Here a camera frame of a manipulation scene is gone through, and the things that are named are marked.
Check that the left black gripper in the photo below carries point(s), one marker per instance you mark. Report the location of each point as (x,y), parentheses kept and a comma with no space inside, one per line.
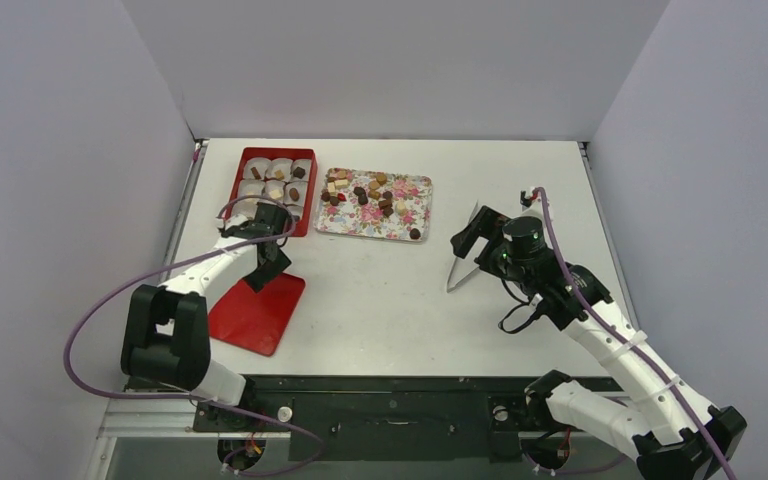
(258,280)

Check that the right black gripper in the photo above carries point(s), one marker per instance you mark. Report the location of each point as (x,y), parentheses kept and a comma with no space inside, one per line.
(479,232)

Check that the red box lid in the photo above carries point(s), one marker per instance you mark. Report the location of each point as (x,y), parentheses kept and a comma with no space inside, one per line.
(256,321)

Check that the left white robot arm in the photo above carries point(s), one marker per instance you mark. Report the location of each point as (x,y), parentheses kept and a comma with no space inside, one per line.
(353,310)

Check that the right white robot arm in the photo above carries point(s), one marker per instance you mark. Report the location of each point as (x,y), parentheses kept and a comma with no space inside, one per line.
(669,430)

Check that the red chocolate box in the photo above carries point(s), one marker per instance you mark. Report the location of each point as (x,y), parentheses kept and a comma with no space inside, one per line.
(283,174)

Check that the floral serving tray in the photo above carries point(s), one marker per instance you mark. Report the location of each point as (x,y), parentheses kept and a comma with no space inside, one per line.
(352,203)

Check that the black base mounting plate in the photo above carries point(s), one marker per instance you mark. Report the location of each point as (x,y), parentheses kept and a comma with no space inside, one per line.
(380,418)

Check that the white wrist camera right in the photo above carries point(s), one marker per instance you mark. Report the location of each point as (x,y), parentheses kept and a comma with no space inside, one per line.
(531,204)

